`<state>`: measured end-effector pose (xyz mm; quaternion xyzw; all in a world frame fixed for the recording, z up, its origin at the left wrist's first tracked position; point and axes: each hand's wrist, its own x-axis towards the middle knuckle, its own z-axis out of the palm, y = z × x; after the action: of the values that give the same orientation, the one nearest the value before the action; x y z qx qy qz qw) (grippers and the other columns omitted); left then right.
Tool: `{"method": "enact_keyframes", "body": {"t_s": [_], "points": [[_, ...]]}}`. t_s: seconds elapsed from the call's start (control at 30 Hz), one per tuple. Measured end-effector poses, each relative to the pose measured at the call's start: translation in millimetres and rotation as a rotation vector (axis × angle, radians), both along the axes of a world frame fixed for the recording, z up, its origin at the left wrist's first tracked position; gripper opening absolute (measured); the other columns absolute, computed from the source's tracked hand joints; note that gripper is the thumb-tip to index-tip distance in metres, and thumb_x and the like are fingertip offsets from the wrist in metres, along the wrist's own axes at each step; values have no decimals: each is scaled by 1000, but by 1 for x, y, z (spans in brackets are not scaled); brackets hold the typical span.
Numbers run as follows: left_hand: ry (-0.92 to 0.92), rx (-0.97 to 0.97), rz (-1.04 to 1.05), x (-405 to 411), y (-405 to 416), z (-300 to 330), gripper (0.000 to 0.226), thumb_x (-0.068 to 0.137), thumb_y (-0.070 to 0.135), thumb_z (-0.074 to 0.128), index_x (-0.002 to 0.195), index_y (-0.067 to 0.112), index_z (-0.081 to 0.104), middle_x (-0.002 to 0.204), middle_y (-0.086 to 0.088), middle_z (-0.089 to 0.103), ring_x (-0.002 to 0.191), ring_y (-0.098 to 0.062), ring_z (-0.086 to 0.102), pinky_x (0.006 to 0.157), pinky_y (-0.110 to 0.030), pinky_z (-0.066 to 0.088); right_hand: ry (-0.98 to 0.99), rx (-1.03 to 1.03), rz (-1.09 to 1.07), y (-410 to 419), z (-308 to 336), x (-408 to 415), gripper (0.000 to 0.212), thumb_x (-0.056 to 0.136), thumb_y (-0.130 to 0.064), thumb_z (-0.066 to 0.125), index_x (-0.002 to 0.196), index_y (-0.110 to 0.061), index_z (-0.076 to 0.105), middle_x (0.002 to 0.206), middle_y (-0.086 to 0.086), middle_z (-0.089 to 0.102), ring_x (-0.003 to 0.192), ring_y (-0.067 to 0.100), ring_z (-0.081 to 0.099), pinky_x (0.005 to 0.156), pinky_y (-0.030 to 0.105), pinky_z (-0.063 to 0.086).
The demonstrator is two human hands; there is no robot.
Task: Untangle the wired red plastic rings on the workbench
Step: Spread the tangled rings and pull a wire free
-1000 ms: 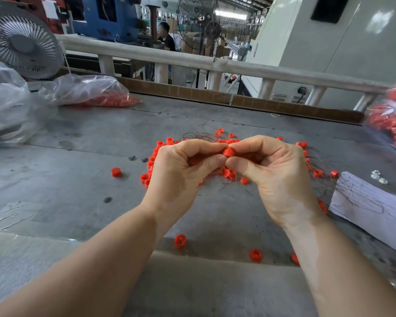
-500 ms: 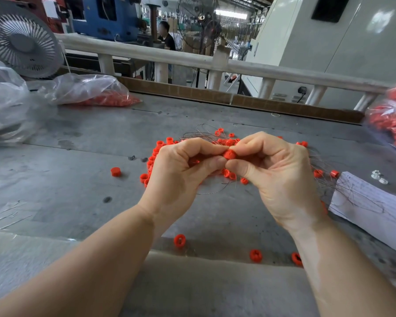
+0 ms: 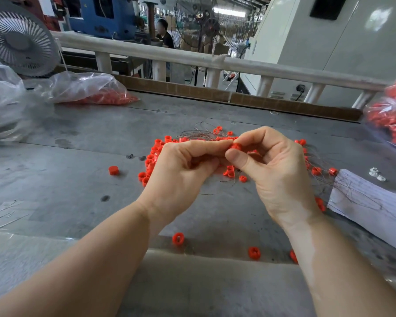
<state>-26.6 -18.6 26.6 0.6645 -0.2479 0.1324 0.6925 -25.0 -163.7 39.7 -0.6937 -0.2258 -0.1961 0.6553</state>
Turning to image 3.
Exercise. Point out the person's left hand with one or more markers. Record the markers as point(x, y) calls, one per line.
point(175, 181)

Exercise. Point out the person's right hand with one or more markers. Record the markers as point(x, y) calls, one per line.
point(277, 178)

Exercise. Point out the pile of red plastic rings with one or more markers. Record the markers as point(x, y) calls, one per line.
point(152, 155)

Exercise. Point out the person's left forearm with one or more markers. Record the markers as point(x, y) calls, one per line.
point(69, 272)

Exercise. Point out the person's right forearm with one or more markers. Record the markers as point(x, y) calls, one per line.
point(353, 267)

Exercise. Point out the brown wooden board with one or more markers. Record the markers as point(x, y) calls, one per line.
point(195, 91)

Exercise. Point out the small clear plastic piece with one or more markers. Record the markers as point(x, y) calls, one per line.
point(381, 177)
point(373, 171)

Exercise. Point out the white paper sheet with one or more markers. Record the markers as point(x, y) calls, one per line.
point(374, 211)

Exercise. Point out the clear bag with red pieces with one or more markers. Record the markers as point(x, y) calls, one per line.
point(87, 87)

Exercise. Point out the white metal railing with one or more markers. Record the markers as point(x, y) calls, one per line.
point(163, 52)

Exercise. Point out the large clear bag red pieces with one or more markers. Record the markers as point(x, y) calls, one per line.
point(393, 112)

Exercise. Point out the large grey machine cabinet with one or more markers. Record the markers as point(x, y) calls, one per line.
point(369, 39)

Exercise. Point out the blue industrial machine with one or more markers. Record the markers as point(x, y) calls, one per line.
point(115, 16)

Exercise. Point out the crumpled clear plastic bag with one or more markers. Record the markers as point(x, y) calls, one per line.
point(1, 105)

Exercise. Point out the white desk fan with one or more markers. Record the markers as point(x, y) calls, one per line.
point(20, 37)

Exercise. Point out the red industrial machine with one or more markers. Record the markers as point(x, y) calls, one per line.
point(20, 2)

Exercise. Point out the black pedestal fan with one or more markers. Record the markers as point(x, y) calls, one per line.
point(211, 28)

